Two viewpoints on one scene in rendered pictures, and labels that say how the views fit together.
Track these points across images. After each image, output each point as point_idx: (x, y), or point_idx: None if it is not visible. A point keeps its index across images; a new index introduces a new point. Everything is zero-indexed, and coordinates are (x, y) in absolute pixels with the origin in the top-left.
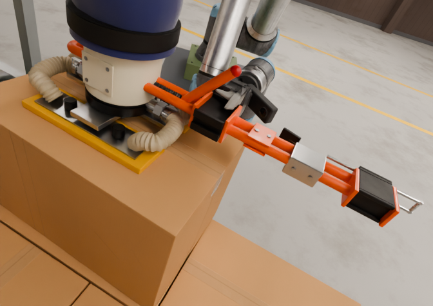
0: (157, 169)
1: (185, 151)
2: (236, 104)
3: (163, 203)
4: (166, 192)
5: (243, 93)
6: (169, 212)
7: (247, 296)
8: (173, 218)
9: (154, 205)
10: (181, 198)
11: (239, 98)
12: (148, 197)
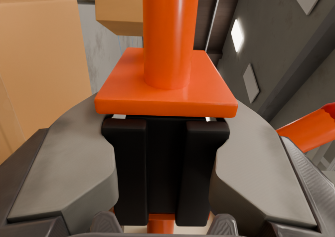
0: (61, 113)
1: (5, 155)
2: (241, 103)
3: (73, 49)
4: (66, 62)
5: (306, 158)
6: (73, 31)
7: None
8: (72, 21)
9: (78, 55)
10: (58, 36)
11: (267, 122)
12: (78, 70)
